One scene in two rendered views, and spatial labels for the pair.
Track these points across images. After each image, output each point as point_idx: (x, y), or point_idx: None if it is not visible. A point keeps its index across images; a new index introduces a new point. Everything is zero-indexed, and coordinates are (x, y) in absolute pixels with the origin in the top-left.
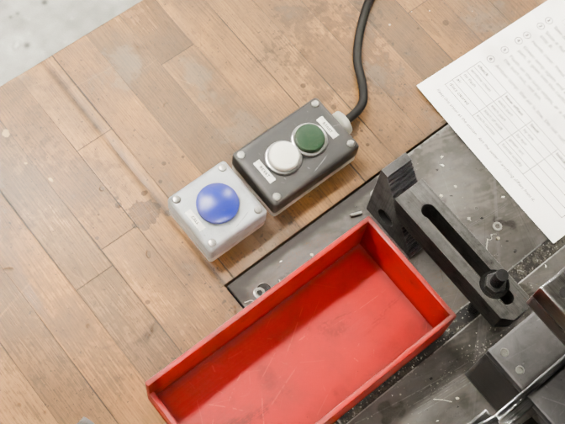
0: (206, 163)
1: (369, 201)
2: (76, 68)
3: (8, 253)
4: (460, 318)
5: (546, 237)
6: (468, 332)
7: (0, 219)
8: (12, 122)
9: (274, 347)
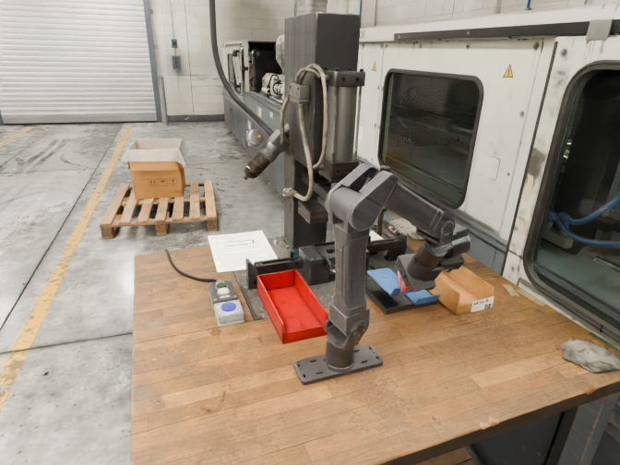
0: (208, 315)
1: (248, 284)
2: (144, 336)
3: (205, 367)
4: None
5: None
6: None
7: (189, 367)
8: (150, 356)
9: (281, 314)
